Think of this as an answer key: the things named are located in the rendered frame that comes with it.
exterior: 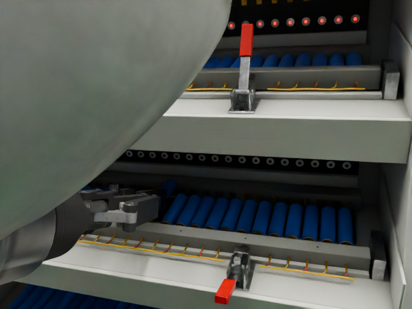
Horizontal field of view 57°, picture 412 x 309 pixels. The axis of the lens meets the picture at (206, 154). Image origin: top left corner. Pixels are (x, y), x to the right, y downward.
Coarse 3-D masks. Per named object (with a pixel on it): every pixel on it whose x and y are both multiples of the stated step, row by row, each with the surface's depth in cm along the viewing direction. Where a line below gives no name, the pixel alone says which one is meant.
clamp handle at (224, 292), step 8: (240, 264) 41; (232, 272) 40; (240, 272) 41; (224, 280) 38; (232, 280) 38; (224, 288) 36; (232, 288) 37; (216, 296) 35; (224, 296) 35; (224, 304) 35
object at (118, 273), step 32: (384, 192) 47; (384, 224) 45; (64, 256) 49; (96, 256) 49; (128, 256) 48; (160, 256) 47; (384, 256) 40; (64, 288) 50; (96, 288) 48; (128, 288) 46; (160, 288) 44; (192, 288) 42; (256, 288) 41; (288, 288) 41; (320, 288) 40; (352, 288) 40; (384, 288) 40
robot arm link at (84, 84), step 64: (0, 0) 9; (64, 0) 9; (128, 0) 10; (192, 0) 11; (0, 64) 10; (64, 64) 10; (128, 64) 11; (192, 64) 13; (0, 128) 11; (64, 128) 11; (128, 128) 13; (0, 192) 12; (64, 192) 14
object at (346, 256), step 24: (144, 240) 49; (168, 240) 48; (192, 240) 47; (216, 240) 45; (240, 240) 45; (264, 240) 44; (288, 240) 44; (288, 264) 42; (336, 264) 42; (360, 264) 41
